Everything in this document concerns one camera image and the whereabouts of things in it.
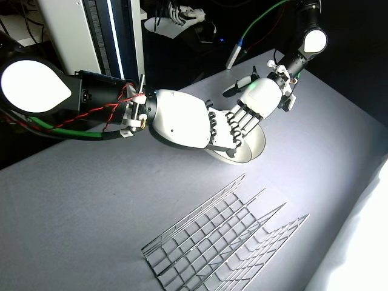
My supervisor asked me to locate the white desk with cables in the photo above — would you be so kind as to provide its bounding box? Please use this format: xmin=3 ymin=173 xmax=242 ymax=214
xmin=0 ymin=13 xmax=46 ymax=48

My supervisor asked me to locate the white paper sheet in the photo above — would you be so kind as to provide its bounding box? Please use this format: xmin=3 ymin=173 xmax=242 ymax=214
xmin=144 ymin=16 xmax=195 ymax=39

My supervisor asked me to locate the red black twisted wire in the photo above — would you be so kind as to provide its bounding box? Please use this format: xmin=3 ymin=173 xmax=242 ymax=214
xmin=30 ymin=84 xmax=137 ymax=133

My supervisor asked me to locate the silver wire plate rack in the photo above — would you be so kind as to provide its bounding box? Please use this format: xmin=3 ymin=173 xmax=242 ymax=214
xmin=141 ymin=172 xmax=310 ymax=291

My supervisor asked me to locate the thick green cable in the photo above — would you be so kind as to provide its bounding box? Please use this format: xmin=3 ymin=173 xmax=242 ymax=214
xmin=27 ymin=116 xmax=134 ymax=142

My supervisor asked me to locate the black box with blue light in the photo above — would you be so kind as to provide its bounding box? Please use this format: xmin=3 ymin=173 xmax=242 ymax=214
xmin=193 ymin=21 xmax=227 ymax=45

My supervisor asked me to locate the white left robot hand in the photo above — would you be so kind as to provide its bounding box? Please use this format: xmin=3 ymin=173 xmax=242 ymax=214
xmin=222 ymin=65 xmax=283 ymax=143

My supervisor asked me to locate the thin green cable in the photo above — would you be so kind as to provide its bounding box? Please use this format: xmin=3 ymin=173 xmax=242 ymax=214
xmin=242 ymin=0 xmax=289 ymax=43

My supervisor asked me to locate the white robot torso column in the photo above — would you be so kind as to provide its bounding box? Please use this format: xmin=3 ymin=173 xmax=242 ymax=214
xmin=38 ymin=0 xmax=145 ymax=87

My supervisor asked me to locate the spare white robot hand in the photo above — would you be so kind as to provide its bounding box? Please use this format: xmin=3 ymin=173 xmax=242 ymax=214
xmin=166 ymin=0 xmax=207 ymax=27

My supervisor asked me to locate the thin red wire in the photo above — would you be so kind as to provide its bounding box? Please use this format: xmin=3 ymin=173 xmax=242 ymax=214
xmin=245 ymin=0 xmax=292 ymax=54

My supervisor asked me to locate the silver adapter with blue plug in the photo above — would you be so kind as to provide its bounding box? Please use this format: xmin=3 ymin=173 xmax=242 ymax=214
xmin=226 ymin=39 xmax=246 ymax=70

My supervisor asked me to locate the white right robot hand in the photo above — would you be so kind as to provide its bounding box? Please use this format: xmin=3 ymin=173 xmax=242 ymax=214
xmin=147 ymin=89 xmax=243 ymax=158

